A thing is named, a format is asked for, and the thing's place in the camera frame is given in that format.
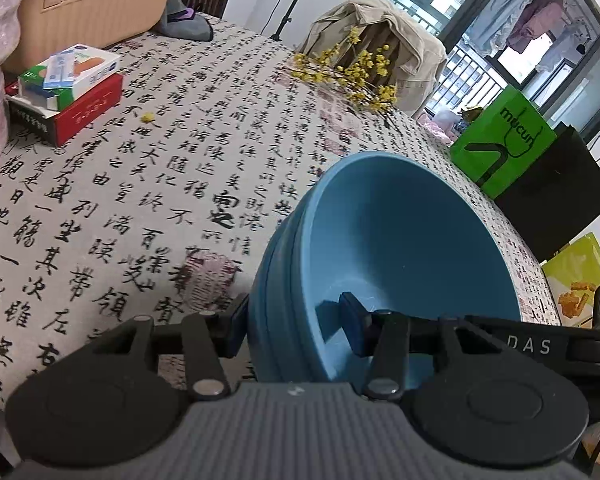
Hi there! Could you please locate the yellow-green snack box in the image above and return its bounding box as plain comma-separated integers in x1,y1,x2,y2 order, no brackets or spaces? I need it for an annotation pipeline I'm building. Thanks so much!
540,232,600,328

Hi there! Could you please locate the grey purple pouch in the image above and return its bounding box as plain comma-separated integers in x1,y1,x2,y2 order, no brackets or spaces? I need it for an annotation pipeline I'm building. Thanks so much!
160,0,214,42

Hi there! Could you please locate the black studio light stand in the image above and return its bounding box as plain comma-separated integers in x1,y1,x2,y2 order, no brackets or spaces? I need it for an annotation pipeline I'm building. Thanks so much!
265,0,321,41

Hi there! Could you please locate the pink blanket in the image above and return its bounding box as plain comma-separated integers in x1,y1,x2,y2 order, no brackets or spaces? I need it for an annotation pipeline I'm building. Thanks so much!
420,107,463,138

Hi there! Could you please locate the hanging white garment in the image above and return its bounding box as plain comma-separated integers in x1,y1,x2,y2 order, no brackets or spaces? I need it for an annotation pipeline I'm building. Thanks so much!
535,17,600,76

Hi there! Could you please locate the hanging pink garment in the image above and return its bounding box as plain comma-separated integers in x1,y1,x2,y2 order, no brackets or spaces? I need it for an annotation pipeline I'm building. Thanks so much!
507,0,566,53

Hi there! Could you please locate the red cardboard box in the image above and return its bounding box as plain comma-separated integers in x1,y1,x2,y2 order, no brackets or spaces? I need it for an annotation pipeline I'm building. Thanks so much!
5,74,125,147

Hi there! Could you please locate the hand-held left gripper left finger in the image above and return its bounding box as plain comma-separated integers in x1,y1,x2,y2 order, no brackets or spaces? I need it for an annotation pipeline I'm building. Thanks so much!
87,294,251,402

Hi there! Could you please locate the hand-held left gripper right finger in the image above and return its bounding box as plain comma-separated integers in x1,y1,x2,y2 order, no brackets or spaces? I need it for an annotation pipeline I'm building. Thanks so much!
339,291,488,402

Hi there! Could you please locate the black framed glass door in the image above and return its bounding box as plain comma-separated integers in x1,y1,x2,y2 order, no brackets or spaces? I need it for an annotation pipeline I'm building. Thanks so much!
370,0,600,131

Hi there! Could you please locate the wooden chair tan seat cushion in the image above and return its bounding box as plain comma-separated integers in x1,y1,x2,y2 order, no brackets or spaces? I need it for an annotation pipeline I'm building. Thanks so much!
335,25,401,76

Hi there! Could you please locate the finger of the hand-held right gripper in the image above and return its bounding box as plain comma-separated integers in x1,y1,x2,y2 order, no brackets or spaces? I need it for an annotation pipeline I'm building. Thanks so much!
464,314,506,333

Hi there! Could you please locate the yellow flower branch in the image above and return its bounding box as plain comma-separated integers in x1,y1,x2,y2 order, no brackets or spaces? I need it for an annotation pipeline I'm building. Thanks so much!
292,27,403,131

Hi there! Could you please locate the beige jacket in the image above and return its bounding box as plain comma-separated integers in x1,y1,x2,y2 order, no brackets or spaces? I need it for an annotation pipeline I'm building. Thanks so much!
307,0,448,118

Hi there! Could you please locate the blue bowl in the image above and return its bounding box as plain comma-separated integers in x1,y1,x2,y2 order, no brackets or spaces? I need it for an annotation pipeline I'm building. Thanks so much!
249,210,326,386
265,205,301,383
284,151,523,386

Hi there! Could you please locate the white green box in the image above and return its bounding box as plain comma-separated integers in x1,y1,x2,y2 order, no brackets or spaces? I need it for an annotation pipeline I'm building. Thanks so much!
19,62,81,111

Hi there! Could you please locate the small pale blue box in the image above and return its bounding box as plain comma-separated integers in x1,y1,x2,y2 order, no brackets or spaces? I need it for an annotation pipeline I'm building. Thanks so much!
42,55,76,88

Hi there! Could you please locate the white blue box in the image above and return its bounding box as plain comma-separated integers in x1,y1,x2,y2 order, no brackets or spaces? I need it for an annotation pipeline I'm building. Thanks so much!
45,43,121,98

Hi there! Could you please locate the black paper bag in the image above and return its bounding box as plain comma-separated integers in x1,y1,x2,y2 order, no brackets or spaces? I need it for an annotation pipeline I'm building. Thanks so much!
492,122,600,263

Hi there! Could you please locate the calligraphy printed tablecloth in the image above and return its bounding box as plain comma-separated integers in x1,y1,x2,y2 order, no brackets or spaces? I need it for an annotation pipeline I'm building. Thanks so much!
0,12,563,411

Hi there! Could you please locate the green paper bag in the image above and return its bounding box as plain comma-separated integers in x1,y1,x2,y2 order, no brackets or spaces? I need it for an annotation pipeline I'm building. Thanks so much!
450,85,557,200

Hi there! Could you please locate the hanging light blue garment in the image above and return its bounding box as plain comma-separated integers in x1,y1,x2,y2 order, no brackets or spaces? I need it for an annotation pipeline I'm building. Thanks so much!
467,0,536,56

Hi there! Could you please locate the beige pink suitcase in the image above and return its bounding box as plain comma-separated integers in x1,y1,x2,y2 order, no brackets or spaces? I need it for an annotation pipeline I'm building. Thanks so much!
2,0,181,76

